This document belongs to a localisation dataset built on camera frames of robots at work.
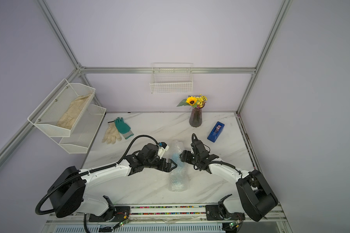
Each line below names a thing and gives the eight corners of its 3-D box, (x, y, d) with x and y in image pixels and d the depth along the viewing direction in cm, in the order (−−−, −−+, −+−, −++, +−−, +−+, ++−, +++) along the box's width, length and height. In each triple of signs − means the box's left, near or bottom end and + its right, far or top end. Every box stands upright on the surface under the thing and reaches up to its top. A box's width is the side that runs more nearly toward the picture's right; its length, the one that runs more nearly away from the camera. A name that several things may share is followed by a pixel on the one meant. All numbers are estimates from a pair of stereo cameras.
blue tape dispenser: (207, 139, 106) (208, 134, 101) (215, 125, 114) (217, 120, 109) (215, 142, 103) (216, 138, 98) (223, 129, 112) (225, 123, 107)
